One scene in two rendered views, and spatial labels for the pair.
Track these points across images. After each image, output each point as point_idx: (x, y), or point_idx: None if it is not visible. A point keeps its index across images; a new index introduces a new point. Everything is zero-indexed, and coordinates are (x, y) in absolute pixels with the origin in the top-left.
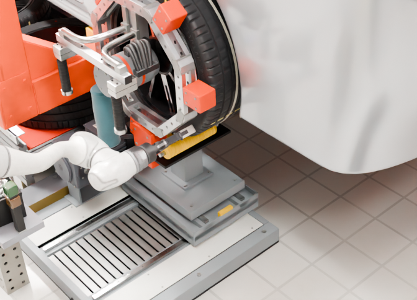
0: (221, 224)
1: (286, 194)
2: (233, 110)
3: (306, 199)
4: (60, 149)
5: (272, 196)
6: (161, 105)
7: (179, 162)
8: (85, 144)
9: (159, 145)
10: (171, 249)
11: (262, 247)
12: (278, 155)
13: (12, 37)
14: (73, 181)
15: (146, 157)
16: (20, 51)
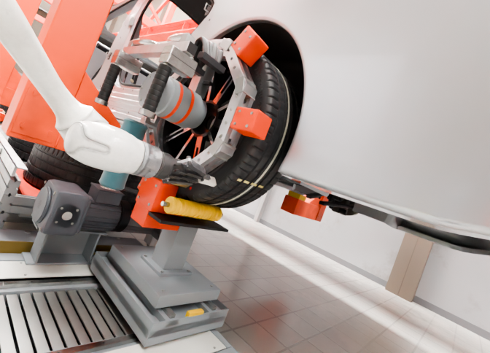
0: (185, 329)
1: (240, 331)
2: (259, 181)
3: (258, 340)
4: (53, 68)
5: (227, 329)
6: None
7: (166, 244)
8: (91, 111)
9: (181, 160)
10: (111, 342)
11: None
12: (231, 300)
13: (78, 57)
14: (42, 222)
15: (160, 158)
16: (76, 75)
